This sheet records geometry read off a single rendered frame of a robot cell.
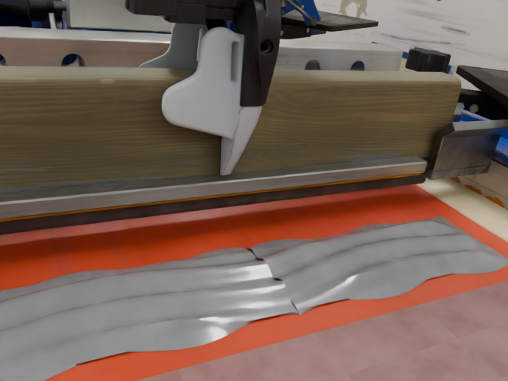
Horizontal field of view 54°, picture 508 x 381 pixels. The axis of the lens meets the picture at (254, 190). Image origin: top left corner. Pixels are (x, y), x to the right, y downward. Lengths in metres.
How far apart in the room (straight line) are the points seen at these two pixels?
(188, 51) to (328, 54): 0.30
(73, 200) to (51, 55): 0.24
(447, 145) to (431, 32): 2.55
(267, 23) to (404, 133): 0.18
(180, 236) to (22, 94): 0.13
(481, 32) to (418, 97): 2.36
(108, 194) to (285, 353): 0.14
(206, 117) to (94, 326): 0.13
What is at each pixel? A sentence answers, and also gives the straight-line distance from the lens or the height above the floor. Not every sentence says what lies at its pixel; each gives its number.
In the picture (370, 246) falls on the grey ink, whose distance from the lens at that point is 0.35.
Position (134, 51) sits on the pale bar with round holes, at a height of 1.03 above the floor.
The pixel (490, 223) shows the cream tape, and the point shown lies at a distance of 0.45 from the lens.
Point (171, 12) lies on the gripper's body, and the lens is 0.27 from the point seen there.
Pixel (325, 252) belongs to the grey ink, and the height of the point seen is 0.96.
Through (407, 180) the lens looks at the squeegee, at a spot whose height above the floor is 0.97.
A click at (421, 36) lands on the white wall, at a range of 3.03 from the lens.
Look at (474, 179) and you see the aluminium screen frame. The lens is 0.51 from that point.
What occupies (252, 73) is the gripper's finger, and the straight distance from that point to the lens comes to 0.29.
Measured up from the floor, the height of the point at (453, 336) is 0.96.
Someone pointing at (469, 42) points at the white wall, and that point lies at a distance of 2.80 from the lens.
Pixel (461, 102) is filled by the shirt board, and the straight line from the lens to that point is 1.12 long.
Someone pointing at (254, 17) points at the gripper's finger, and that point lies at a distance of 0.28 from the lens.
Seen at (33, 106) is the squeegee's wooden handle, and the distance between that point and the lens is 0.29.
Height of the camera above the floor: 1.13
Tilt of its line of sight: 25 degrees down
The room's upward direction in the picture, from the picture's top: 7 degrees clockwise
